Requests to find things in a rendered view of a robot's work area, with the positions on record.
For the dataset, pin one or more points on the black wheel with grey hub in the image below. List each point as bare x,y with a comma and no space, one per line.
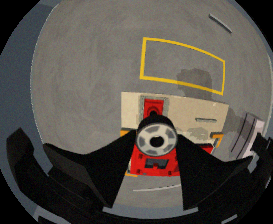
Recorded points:
160,126

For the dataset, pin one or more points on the yellow rectangular outline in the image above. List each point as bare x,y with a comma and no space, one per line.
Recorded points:
175,81

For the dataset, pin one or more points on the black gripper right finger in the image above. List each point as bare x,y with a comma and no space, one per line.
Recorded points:
201,174

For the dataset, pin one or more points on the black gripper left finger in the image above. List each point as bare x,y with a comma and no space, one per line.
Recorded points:
103,170

